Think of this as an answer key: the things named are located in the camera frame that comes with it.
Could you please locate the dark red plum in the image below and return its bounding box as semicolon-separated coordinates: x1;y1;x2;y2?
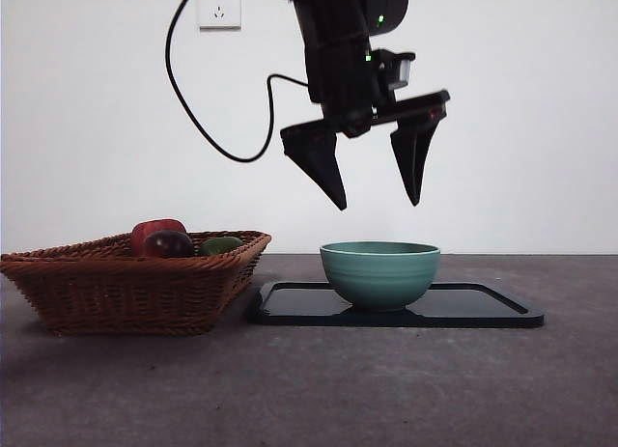
141;230;196;259

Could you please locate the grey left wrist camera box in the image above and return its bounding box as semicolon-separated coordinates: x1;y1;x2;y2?
385;52;416;92

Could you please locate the brown wicker basket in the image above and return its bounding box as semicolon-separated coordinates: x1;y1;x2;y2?
0;230;273;337

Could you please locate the white wall socket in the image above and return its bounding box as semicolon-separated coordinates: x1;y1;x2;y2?
199;0;242;32

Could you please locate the dark green rectangular tray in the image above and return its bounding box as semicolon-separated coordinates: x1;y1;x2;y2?
248;281;547;329

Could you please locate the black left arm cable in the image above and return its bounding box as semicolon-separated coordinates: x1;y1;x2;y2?
164;0;313;163

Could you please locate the teal bowl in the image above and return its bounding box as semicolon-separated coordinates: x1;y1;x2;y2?
319;241;442;313

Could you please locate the red apple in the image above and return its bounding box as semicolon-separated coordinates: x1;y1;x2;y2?
129;218;189;258

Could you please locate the green lime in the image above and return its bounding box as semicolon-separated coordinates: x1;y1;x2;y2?
199;236;245;257

